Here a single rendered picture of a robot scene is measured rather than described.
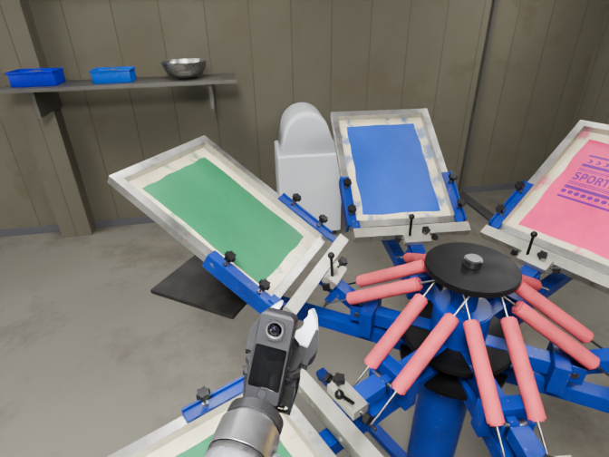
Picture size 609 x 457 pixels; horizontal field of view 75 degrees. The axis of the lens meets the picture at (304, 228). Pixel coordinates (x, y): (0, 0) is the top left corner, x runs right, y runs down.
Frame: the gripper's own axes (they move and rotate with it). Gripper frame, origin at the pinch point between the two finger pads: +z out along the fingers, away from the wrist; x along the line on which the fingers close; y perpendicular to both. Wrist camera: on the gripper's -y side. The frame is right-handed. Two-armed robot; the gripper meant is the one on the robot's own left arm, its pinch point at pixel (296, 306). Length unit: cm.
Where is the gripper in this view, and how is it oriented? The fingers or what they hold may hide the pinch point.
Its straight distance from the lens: 65.3
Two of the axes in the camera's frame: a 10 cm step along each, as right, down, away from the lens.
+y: -1.2, 8.6, 5.0
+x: 9.6, 2.2, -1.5
